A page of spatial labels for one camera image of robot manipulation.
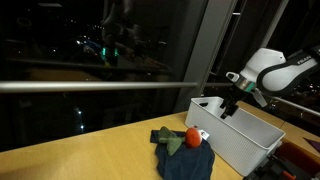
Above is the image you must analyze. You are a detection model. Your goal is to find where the purple sheet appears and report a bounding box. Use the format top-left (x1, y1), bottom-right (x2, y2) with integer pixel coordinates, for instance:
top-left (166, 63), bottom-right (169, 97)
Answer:
top-left (303, 137), bottom-right (320, 154)

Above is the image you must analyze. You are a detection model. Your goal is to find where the dark blue cloth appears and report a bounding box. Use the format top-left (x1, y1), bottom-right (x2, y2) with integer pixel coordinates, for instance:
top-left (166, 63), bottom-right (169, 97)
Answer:
top-left (149, 129), bottom-right (216, 180)

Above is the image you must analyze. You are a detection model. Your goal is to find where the metal window handrail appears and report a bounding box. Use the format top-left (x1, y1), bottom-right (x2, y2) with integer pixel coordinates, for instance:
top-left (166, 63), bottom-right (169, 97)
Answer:
top-left (0, 80), bottom-right (320, 117)

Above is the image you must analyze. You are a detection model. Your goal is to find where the black orange clamp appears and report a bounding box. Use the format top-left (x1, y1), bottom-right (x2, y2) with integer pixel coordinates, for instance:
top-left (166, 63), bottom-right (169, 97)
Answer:
top-left (253, 156), bottom-right (320, 180)

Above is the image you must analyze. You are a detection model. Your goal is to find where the grey window mullion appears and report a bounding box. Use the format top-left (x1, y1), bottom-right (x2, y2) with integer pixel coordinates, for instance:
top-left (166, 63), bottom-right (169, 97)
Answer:
top-left (173, 0), bottom-right (239, 113)

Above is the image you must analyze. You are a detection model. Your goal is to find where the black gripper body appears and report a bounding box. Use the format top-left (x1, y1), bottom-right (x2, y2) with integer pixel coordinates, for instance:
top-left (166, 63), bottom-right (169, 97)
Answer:
top-left (225, 89), bottom-right (246, 113)

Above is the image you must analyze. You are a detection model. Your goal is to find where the white plastic basket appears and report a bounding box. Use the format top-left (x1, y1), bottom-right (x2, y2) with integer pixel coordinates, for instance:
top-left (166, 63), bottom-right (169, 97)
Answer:
top-left (184, 96), bottom-right (287, 177)

